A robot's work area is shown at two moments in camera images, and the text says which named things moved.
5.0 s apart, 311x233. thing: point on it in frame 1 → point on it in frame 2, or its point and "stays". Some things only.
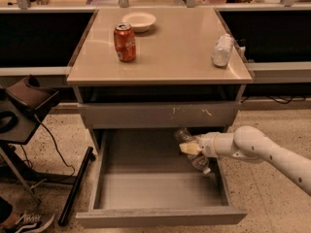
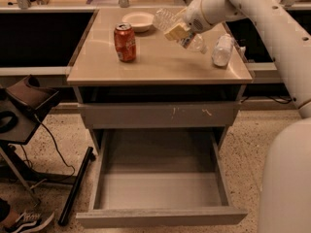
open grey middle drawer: (141, 180) stays
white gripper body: (206, 145) → (193, 17)
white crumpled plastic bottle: (223, 50) stays
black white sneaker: (33, 222) stays
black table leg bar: (89, 155) stays
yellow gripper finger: (190, 148) → (177, 32)
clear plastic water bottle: (198, 161) → (192, 42)
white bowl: (140, 21) stays
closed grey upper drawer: (159, 115) stays
